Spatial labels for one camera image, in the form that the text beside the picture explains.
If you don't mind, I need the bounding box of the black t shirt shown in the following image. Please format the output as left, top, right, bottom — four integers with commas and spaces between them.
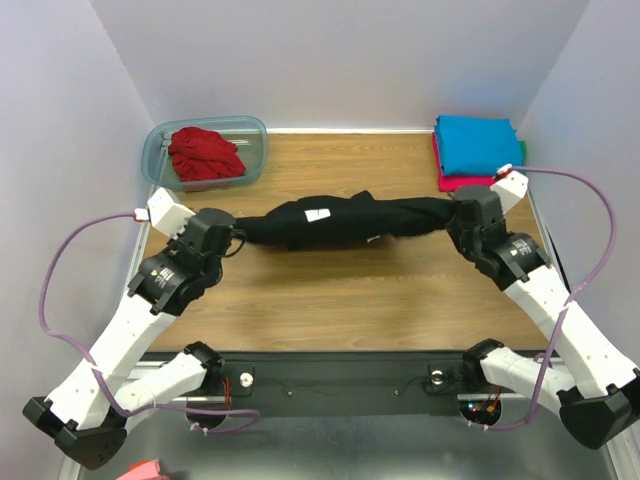
235, 190, 456, 251

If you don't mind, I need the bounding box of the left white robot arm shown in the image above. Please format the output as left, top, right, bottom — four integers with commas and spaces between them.
23, 206, 241, 470

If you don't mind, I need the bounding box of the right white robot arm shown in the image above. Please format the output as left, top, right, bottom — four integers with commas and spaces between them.
446, 185, 639, 449

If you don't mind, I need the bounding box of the folded pink t shirt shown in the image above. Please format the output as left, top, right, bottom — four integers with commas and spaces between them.
432, 131, 522, 193

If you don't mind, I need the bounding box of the folded blue t shirt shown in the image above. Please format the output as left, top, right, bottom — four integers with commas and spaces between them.
434, 115, 524, 177

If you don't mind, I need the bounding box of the folded green t shirt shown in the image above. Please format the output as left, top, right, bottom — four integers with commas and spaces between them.
518, 140, 527, 166

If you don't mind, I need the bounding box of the red t shirt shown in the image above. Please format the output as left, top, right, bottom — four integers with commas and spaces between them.
168, 126, 246, 182

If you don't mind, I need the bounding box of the clear blue plastic bin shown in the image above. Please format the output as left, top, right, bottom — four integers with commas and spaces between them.
141, 116, 268, 192

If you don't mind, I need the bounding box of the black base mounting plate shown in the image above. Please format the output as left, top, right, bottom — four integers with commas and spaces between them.
222, 351, 492, 418

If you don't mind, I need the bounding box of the pink cloth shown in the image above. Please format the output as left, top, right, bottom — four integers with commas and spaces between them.
117, 459, 165, 480

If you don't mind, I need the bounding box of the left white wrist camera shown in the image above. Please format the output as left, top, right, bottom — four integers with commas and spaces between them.
146, 188, 195, 239

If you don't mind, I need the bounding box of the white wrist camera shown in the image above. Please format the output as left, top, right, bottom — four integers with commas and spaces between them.
146, 188, 195, 239
490, 164, 529, 214

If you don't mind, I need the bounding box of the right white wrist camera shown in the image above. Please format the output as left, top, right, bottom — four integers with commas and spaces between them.
490, 164, 529, 214

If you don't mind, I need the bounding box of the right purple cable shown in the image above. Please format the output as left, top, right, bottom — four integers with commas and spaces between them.
467, 167, 615, 432

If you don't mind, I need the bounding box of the purple cable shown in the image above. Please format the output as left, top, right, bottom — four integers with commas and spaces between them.
467, 167, 615, 432
39, 209, 262, 435

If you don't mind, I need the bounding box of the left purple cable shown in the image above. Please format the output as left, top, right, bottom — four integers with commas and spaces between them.
39, 209, 262, 435

